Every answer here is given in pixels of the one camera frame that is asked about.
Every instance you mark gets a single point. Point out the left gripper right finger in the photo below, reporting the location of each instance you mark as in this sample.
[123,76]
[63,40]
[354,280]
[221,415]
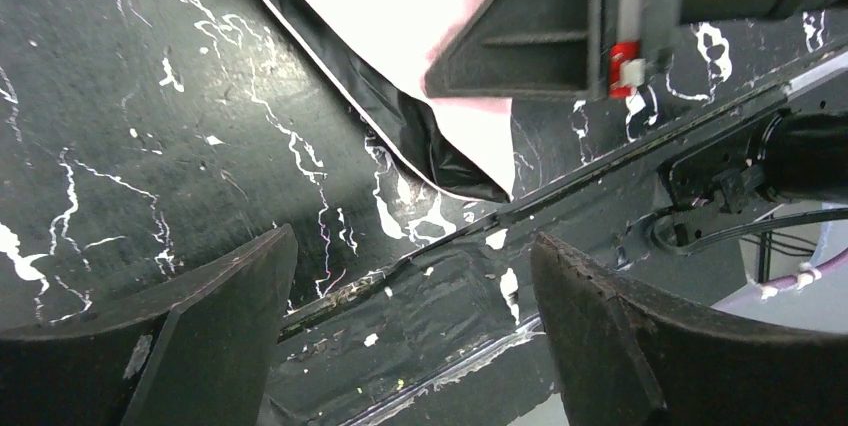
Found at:
[628,353]

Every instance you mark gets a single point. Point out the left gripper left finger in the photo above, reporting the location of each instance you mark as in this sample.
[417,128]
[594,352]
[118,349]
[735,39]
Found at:
[195,350]

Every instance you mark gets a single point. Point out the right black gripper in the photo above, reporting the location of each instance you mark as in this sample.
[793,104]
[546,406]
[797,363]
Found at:
[557,49]

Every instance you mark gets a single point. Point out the pink and black folding umbrella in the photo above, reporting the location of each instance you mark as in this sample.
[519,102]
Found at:
[376,54]

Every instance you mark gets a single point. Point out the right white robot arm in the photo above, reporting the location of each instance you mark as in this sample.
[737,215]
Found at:
[696,11]

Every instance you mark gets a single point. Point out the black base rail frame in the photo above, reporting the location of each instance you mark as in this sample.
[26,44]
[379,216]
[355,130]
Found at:
[416,308]

